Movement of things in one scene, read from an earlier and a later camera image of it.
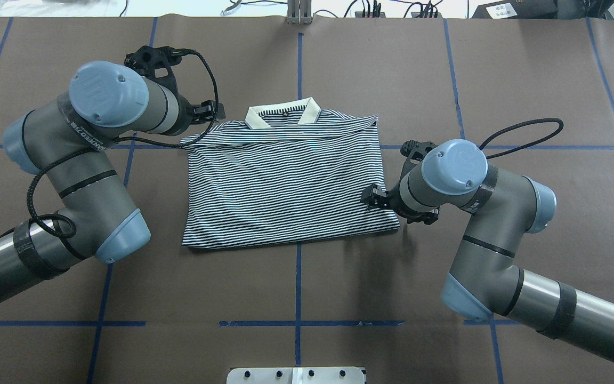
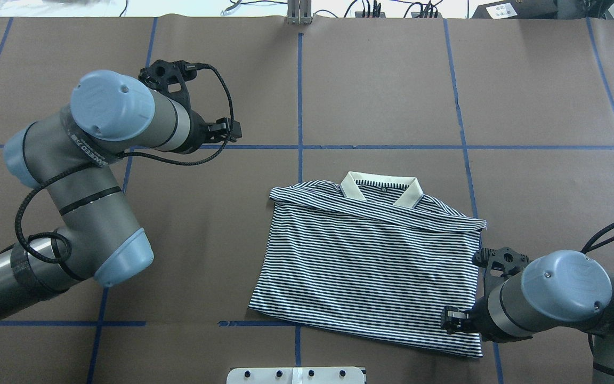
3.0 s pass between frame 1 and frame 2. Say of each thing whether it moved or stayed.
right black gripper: moved
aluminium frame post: stayed
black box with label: stayed
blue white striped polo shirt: moved
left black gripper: moved
